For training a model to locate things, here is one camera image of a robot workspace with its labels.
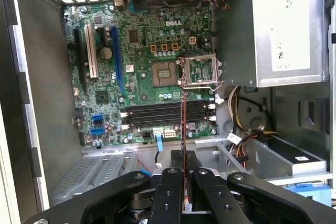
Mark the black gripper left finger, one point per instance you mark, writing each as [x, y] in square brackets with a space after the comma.
[168, 197]

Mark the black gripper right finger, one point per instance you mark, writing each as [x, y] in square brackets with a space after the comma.
[223, 201]

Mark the RAM stick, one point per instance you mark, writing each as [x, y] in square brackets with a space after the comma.
[184, 142]

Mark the RAM slot with white latches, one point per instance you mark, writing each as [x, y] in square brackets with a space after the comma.
[157, 123]
[157, 111]

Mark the grey optical drive cage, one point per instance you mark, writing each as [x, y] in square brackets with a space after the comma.
[275, 166]

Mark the beige eight pin connector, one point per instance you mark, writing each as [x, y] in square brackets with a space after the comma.
[169, 133]

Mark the black six pin connector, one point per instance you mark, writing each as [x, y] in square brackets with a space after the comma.
[147, 134]

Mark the metal disk bay cage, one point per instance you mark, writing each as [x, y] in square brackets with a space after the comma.
[86, 174]

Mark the blue plastic drive latch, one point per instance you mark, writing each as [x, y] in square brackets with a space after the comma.
[309, 195]

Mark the blue SATA connector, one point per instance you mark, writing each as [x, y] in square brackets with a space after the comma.
[96, 131]
[97, 119]

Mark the bare die chipset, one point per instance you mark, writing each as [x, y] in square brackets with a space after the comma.
[102, 96]

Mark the CPU socket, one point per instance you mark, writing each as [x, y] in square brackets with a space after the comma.
[165, 74]

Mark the metal socket cover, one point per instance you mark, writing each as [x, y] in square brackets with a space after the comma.
[215, 69]

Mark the blue expansion slot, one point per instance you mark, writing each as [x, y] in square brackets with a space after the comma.
[116, 58]

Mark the orange framed choke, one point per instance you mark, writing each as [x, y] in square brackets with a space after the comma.
[153, 48]
[164, 47]
[175, 47]

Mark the round coin cell battery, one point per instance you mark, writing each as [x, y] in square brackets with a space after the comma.
[106, 53]

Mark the beige four pin connector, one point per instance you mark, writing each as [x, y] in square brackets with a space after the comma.
[193, 41]

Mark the green Dell motherboard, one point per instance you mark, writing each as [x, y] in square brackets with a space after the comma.
[147, 37]

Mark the grey power supply unit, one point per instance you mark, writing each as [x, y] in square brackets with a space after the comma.
[236, 37]

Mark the black expansion slot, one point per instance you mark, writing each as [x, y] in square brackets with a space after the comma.
[80, 58]

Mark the black square chip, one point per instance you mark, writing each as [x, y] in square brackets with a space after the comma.
[133, 36]

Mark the white expansion slot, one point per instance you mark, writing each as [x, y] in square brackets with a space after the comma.
[91, 51]

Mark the black open PC case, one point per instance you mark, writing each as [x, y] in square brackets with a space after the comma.
[47, 77]

